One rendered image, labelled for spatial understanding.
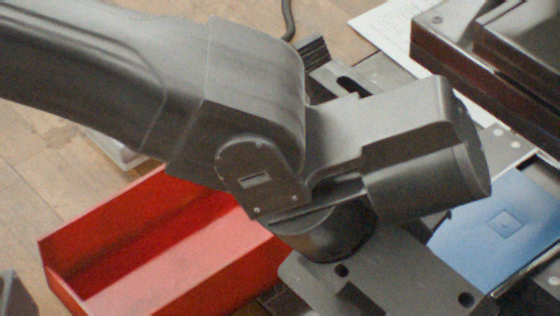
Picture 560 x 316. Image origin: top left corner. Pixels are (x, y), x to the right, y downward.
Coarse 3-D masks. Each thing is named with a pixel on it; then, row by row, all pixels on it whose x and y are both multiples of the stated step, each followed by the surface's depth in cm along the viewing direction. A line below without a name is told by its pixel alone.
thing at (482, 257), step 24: (504, 192) 90; (528, 192) 90; (456, 216) 89; (480, 216) 88; (528, 216) 88; (552, 216) 88; (432, 240) 87; (456, 240) 87; (480, 240) 87; (504, 240) 87; (528, 240) 87; (552, 240) 87; (456, 264) 85; (480, 264) 85; (504, 264) 85; (480, 288) 84
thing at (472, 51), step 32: (448, 0) 83; (480, 0) 83; (512, 0) 76; (544, 0) 76; (416, 32) 82; (448, 32) 80; (480, 32) 75; (512, 32) 74; (544, 32) 74; (448, 64) 81; (480, 64) 78; (512, 64) 74; (544, 64) 71; (480, 96) 80; (512, 96) 77; (544, 96) 73; (512, 128) 78; (544, 128) 76
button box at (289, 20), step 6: (282, 0) 121; (288, 0) 121; (282, 6) 121; (288, 6) 120; (282, 12) 120; (288, 12) 120; (288, 18) 119; (288, 24) 118; (294, 24) 118; (288, 30) 117; (294, 30) 117; (282, 36) 116; (288, 36) 116; (288, 42) 116
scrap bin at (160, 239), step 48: (144, 192) 98; (192, 192) 102; (48, 240) 93; (96, 240) 97; (144, 240) 99; (192, 240) 99; (240, 240) 99; (96, 288) 96; (144, 288) 96; (192, 288) 89; (240, 288) 93
